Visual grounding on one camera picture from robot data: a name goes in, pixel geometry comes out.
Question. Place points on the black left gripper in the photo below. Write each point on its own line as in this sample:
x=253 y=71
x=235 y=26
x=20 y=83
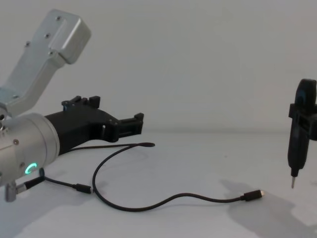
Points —
x=79 y=124

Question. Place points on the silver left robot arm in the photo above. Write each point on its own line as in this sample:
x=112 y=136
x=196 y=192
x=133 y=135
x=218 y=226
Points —
x=29 y=143

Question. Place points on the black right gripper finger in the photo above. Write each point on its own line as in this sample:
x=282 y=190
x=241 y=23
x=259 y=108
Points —
x=303 y=110

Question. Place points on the white curtain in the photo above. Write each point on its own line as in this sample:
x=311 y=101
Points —
x=185 y=62

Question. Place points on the white table cloth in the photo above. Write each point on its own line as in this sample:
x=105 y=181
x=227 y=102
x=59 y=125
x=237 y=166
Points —
x=173 y=223

